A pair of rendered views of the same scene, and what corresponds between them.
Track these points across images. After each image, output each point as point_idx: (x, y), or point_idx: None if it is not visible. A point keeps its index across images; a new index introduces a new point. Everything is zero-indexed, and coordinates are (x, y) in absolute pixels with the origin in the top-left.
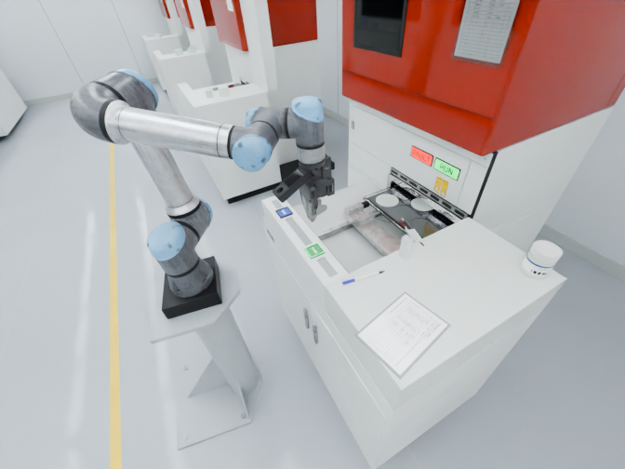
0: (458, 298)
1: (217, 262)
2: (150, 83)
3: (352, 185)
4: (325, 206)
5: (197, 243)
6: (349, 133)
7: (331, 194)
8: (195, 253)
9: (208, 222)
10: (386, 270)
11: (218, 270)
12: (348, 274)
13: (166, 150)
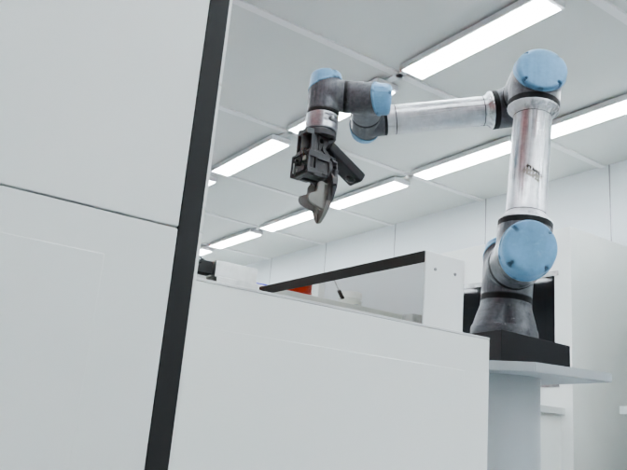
0: None
1: (511, 361)
2: (517, 61)
3: (203, 279)
4: (300, 197)
5: (491, 275)
6: (224, 50)
7: (293, 177)
8: (485, 283)
9: (497, 258)
10: None
11: (490, 353)
12: (261, 284)
13: (512, 137)
